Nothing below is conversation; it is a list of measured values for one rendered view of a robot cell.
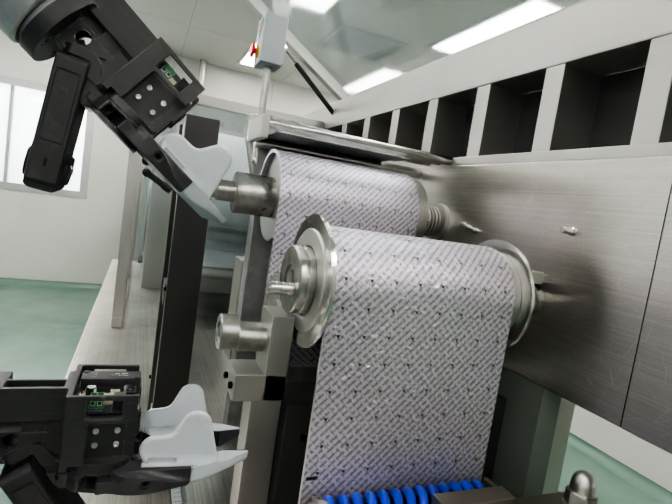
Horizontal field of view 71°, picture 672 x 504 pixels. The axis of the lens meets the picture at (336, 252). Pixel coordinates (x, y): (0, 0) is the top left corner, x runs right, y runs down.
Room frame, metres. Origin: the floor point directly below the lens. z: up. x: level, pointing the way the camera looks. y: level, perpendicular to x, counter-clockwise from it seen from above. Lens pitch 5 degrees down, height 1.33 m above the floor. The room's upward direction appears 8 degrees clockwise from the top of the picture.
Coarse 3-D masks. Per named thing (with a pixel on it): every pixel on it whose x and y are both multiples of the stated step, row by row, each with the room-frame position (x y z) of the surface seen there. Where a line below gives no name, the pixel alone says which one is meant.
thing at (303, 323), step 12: (300, 240) 0.54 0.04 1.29; (312, 240) 0.51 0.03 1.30; (324, 252) 0.47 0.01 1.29; (324, 264) 0.47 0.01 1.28; (324, 276) 0.46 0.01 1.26; (516, 276) 0.57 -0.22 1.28; (324, 288) 0.46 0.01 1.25; (516, 288) 0.56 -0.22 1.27; (516, 300) 0.56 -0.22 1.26; (312, 312) 0.48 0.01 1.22; (516, 312) 0.56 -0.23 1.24; (300, 324) 0.51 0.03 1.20; (312, 324) 0.47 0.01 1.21
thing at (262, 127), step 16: (256, 128) 0.75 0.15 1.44; (272, 128) 0.77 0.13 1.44; (288, 128) 0.74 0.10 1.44; (304, 128) 0.75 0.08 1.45; (304, 144) 0.84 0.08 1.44; (320, 144) 0.81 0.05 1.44; (336, 144) 0.78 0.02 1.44; (352, 144) 0.79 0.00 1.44; (368, 144) 0.80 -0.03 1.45; (384, 144) 0.81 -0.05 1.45; (384, 160) 0.90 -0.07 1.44; (400, 160) 0.91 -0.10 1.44; (416, 160) 0.88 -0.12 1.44; (432, 160) 0.85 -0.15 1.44; (448, 160) 0.86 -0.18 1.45
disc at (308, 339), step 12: (312, 216) 0.52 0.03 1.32; (300, 228) 0.56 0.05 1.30; (312, 228) 0.52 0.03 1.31; (324, 228) 0.48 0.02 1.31; (324, 240) 0.48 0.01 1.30; (336, 264) 0.45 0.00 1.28; (336, 276) 0.45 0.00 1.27; (324, 300) 0.46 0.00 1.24; (324, 312) 0.45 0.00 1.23; (324, 324) 0.45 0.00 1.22; (300, 336) 0.51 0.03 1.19; (312, 336) 0.47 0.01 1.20
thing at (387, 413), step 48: (336, 384) 0.47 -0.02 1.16; (384, 384) 0.49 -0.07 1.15; (432, 384) 0.51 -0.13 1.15; (480, 384) 0.54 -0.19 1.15; (336, 432) 0.47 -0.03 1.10; (384, 432) 0.49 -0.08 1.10; (432, 432) 0.52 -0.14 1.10; (480, 432) 0.54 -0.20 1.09; (336, 480) 0.47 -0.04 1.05; (384, 480) 0.50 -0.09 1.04; (432, 480) 0.52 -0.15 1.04; (480, 480) 0.55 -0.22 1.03
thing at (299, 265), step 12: (288, 252) 0.52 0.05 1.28; (300, 252) 0.49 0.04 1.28; (312, 252) 0.50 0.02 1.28; (288, 264) 0.51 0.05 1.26; (300, 264) 0.48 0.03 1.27; (312, 264) 0.48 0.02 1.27; (288, 276) 0.51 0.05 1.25; (300, 276) 0.47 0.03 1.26; (312, 276) 0.48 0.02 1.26; (300, 288) 0.47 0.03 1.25; (312, 288) 0.48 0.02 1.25; (288, 300) 0.50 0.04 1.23; (300, 300) 0.48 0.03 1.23; (312, 300) 0.48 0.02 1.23; (288, 312) 0.50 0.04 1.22; (300, 312) 0.49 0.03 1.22
